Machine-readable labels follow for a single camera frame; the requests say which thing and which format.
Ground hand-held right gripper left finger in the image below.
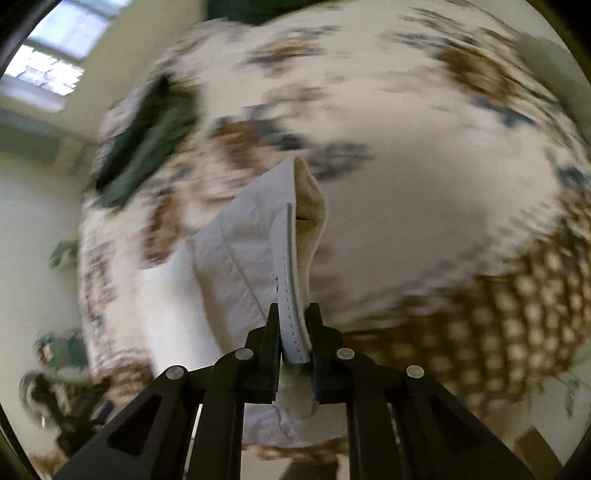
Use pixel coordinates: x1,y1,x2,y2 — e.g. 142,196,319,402
53,302,282,480

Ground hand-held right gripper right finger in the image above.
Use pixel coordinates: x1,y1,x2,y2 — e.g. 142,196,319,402
305,302,539,480

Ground white pants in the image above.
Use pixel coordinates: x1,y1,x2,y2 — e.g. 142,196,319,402
137,154,348,449

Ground floral bed quilt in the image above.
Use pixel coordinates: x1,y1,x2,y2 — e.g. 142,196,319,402
78,0,591,463

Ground dark green cloth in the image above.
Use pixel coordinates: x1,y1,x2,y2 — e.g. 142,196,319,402
95,92,202,209

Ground folded dark blue jeans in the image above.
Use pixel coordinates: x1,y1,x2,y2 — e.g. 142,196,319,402
127,74,181,155

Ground dark green pillow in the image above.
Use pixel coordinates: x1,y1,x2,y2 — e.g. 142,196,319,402
203,0,334,27

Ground window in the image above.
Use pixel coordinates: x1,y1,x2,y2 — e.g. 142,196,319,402
0,0,136,114

